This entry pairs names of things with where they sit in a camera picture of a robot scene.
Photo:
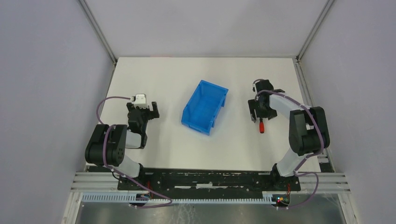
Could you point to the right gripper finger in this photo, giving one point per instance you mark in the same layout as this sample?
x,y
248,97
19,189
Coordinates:
x,y
269,115
252,107

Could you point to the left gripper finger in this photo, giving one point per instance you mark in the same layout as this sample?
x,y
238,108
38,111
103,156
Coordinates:
x,y
130,107
154,113

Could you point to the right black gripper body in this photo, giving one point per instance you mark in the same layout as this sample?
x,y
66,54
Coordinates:
x,y
261,113

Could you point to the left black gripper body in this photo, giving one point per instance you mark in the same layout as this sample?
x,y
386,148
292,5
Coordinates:
x,y
148,112

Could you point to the red handled screwdriver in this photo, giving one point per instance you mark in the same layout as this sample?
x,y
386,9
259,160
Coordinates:
x,y
261,125

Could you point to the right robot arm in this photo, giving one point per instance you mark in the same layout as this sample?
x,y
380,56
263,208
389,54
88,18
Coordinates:
x,y
308,130

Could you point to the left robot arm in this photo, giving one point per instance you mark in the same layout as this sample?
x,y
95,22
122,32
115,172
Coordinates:
x,y
107,146

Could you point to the blue plastic bin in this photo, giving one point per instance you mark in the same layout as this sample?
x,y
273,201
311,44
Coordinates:
x,y
203,107

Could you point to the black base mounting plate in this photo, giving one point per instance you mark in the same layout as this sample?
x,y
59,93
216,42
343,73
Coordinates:
x,y
213,184

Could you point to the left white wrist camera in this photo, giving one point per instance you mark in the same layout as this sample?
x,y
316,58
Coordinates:
x,y
139,101

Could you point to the white slotted cable duct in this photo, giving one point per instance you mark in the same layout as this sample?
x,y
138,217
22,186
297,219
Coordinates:
x,y
95,197

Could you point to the aluminium frame rails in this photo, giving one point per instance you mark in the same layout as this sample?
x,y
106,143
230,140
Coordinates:
x,y
94,182

